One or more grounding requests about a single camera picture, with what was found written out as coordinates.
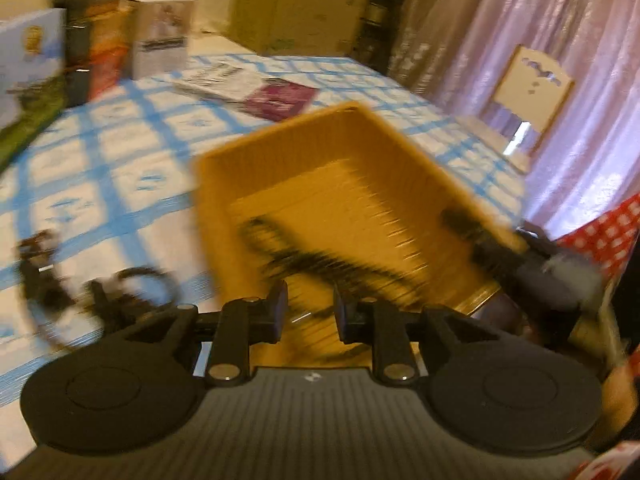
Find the white book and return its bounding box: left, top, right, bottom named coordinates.
left=174, top=61, right=267, bottom=105

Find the orange black gift box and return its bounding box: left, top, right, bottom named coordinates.
left=64, top=2, right=132, bottom=107

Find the black cord necklace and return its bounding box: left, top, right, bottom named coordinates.
left=235, top=216, right=431, bottom=311

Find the red dotted cloth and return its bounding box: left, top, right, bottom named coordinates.
left=554, top=194, right=640, bottom=283

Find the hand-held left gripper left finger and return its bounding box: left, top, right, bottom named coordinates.
left=122, top=280, right=290, bottom=387

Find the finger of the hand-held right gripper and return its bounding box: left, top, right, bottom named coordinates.
left=441, top=209, right=527, bottom=277

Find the yellow plastic basket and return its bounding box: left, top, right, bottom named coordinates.
left=192, top=101, right=530, bottom=367

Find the black bead bracelet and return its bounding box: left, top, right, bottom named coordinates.
left=16, top=229, right=71, bottom=313

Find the cardboard box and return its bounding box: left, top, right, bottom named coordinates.
left=234, top=0, right=376, bottom=57

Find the blue checked tablecloth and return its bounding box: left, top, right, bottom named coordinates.
left=0, top=52, right=532, bottom=466

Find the wooden chair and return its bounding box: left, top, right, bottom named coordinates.
left=465, top=44, right=577, bottom=175

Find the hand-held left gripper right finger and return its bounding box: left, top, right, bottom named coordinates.
left=332, top=285, right=502, bottom=387

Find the dark storage stack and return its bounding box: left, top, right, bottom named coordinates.
left=356, top=0, right=403, bottom=73

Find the pink curtain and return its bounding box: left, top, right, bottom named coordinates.
left=389, top=0, right=640, bottom=241

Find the green milk carton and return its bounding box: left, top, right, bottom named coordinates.
left=0, top=8, right=69, bottom=171

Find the purple flat box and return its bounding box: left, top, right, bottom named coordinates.
left=244, top=77, right=321, bottom=122

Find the white product box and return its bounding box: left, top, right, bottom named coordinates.
left=131, top=0, right=197, bottom=81

